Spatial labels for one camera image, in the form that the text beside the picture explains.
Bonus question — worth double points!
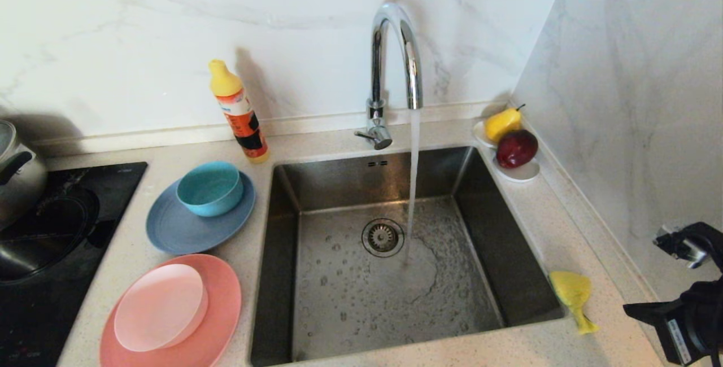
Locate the white fruit dish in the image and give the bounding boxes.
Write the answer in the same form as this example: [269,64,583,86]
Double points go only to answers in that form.
[473,121,540,182]

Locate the black induction cooktop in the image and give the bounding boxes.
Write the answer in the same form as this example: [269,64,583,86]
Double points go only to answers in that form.
[0,162,148,367]

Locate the metal sink drain strainer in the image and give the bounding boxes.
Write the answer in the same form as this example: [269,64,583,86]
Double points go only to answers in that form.
[361,219,405,258]

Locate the small light pink plate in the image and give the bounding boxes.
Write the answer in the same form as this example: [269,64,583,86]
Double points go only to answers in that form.
[114,264,208,353]

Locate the blue plate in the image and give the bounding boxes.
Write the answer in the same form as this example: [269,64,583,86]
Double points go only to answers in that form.
[146,168,256,256]

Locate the orange dish soap bottle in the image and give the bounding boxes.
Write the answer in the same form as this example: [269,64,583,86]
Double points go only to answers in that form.
[208,59,270,164]

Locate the chrome gooseneck faucet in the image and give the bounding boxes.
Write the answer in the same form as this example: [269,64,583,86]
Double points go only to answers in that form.
[355,2,424,151]

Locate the large salmon pink plate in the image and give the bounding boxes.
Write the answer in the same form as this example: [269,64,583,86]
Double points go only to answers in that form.
[99,254,242,367]

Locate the teal bowl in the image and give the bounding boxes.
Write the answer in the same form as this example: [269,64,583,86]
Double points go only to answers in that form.
[176,161,245,218]

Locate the stainless steel sink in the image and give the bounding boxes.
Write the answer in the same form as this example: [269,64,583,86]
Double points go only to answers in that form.
[250,146,567,366]

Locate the stainless steel pot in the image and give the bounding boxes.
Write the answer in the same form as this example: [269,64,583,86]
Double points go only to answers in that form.
[0,120,48,232]

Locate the yellow sponge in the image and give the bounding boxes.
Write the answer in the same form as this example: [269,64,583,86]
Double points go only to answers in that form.
[549,270,599,335]

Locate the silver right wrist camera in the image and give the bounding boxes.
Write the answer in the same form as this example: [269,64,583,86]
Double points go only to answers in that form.
[654,223,711,269]

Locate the yellow pear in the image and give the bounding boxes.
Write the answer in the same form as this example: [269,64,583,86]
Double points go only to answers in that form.
[484,104,525,143]

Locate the dark red apple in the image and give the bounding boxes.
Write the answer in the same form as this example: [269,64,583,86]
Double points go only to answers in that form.
[495,129,538,169]

